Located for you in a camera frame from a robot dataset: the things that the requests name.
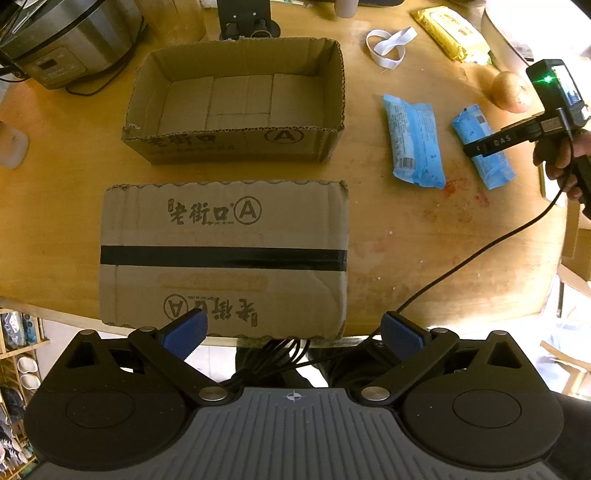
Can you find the taped closed cardboard box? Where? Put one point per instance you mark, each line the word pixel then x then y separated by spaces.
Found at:
pixel 260 258

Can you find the clear plastic jug grey lid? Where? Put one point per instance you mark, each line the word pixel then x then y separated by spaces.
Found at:
pixel 174 22

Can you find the black phone stand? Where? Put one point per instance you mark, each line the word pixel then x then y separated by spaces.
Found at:
pixel 246 18

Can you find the yellow wet wipes pack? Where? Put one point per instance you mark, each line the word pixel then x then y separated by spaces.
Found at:
pixel 456 36

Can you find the small translucent plastic cup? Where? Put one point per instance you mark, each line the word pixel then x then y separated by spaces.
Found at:
pixel 13 146

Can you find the blue wipes pack with barcode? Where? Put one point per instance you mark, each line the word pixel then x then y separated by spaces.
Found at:
pixel 472 128

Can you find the white elastic band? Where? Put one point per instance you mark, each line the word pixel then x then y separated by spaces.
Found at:
pixel 388 50

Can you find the open cardboard box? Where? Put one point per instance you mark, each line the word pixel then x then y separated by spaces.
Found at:
pixel 277 99

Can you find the person right hand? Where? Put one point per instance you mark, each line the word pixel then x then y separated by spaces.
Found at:
pixel 557 159

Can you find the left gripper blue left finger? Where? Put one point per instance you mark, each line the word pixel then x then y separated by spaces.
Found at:
pixel 167 348

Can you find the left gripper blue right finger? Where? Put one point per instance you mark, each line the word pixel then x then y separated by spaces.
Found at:
pixel 420 351

